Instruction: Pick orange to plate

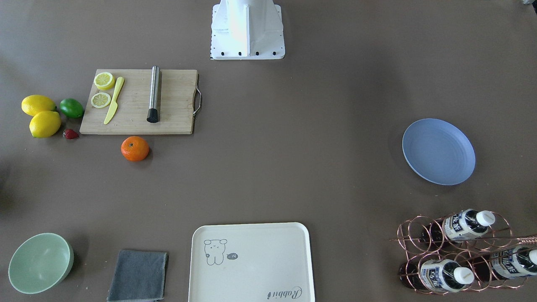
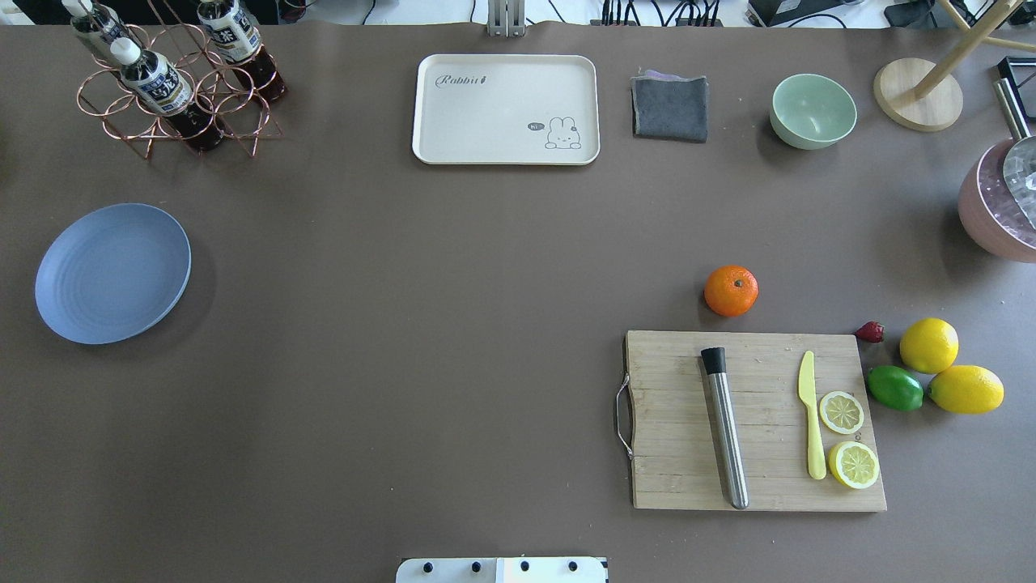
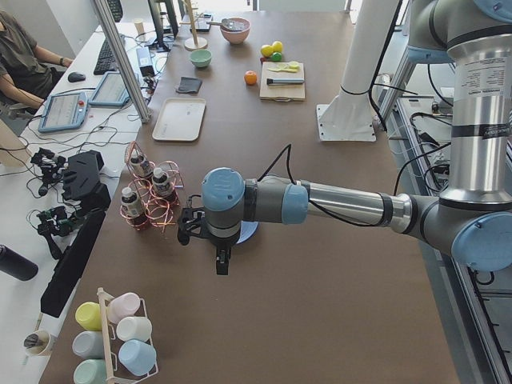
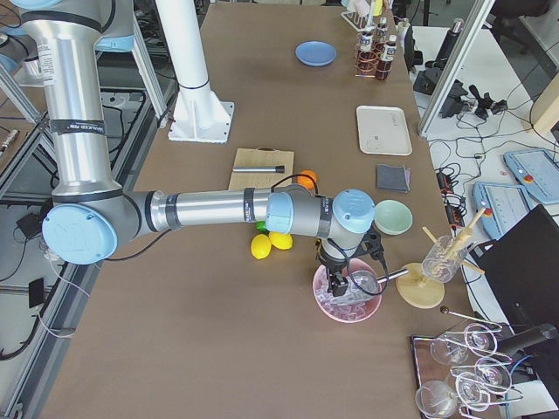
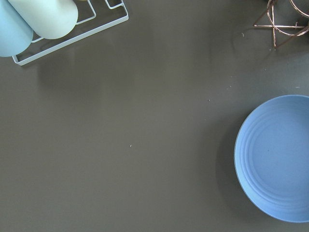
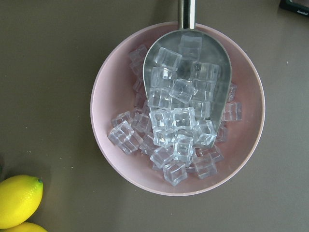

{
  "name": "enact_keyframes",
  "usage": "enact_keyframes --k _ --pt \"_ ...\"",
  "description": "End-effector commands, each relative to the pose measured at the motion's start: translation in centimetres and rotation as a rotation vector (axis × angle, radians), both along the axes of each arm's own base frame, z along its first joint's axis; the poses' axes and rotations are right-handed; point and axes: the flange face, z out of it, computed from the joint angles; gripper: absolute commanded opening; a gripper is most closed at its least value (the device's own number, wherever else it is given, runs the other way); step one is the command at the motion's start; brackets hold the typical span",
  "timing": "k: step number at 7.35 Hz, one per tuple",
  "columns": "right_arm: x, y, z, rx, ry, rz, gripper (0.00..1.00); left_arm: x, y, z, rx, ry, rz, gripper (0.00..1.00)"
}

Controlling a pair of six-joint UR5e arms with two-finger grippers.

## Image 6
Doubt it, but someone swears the metal ice scoop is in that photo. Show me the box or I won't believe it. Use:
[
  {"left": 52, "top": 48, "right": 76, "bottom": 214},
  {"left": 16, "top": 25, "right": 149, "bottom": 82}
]
[{"left": 143, "top": 0, "right": 232, "bottom": 134}]

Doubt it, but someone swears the pink round bowl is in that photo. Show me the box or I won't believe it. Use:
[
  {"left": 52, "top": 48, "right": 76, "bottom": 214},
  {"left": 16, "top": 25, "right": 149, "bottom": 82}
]
[{"left": 90, "top": 22, "right": 265, "bottom": 196}]

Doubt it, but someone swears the yellow lemon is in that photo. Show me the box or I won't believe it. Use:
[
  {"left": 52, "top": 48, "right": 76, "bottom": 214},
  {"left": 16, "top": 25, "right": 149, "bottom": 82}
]
[
  {"left": 0, "top": 174, "right": 43, "bottom": 229},
  {"left": 0, "top": 222, "right": 47, "bottom": 232}
]

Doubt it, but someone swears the clear ice cube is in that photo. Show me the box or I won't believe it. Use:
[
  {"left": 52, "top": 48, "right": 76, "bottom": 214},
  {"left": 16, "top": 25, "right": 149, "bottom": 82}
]
[
  {"left": 222, "top": 101, "right": 242, "bottom": 121},
  {"left": 169, "top": 79, "right": 197, "bottom": 103},
  {"left": 193, "top": 155, "right": 217, "bottom": 179},
  {"left": 194, "top": 119, "right": 217, "bottom": 148},
  {"left": 173, "top": 134, "right": 194, "bottom": 162},
  {"left": 150, "top": 146, "right": 174, "bottom": 169},
  {"left": 172, "top": 107, "right": 196, "bottom": 130},
  {"left": 162, "top": 160, "right": 188, "bottom": 186},
  {"left": 154, "top": 47, "right": 183, "bottom": 71},
  {"left": 108, "top": 120, "right": 143, "bottom": 155}
]

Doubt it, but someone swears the black device corner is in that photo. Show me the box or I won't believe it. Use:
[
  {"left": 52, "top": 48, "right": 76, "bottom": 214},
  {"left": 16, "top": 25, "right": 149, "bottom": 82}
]
[{"left": 279, "top": 0, "right": 309, "bottom": 15}]

